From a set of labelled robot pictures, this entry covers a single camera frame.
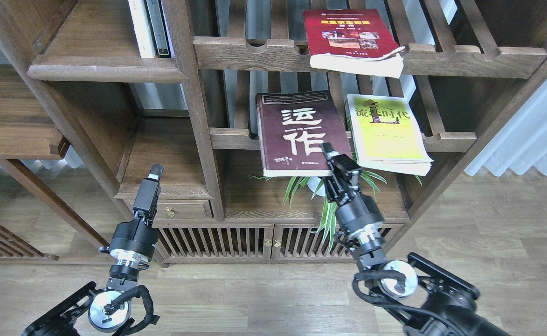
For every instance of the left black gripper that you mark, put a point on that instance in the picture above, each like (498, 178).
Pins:
(134, 242)

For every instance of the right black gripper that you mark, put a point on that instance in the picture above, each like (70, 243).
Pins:
(355, 210)

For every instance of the dark maroon book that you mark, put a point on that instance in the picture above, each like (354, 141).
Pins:
(292, 128)

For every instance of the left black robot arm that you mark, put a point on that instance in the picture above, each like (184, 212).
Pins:
(122, 307)

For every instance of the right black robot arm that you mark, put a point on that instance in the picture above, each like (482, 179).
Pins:
(426, 299)

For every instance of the white plant pot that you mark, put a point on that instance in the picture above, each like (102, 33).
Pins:
(316, 186)

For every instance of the green spider plant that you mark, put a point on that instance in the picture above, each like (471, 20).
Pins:
(328, 221)

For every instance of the yellow green book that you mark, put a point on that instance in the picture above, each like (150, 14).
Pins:
(386, 135)

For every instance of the dark wooden bookshelf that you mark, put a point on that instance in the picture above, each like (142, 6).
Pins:
(190, 113)

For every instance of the red book white pages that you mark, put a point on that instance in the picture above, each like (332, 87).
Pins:
(353, 41)

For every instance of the wooden side table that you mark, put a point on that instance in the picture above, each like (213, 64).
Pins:
(39, 209)

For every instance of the white curtain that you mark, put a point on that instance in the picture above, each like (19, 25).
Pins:
(520, 145)

